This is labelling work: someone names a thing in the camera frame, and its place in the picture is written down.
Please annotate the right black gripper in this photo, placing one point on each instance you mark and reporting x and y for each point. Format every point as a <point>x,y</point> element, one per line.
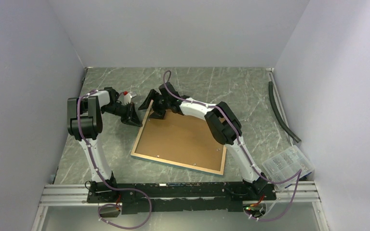
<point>153,96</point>

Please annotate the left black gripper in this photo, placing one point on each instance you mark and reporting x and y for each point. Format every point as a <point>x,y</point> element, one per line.
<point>131,117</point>

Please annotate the blue wooden picture frame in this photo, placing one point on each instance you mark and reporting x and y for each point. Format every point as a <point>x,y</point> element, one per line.
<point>140,143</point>

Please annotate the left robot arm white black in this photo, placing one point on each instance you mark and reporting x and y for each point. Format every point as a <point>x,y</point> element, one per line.
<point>85,124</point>

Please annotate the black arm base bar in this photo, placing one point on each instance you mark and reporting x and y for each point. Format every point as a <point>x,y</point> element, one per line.
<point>158,197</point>

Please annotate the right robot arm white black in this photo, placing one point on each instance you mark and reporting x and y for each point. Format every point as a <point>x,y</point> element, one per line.
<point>222,123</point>

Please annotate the clear plastic screw box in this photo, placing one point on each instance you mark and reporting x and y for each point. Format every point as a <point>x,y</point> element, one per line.
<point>287,163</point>

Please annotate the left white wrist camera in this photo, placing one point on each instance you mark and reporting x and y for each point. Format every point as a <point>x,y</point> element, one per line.
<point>128,96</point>

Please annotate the aluminium extrusion rail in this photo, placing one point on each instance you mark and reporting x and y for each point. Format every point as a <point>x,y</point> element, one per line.
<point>76,195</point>

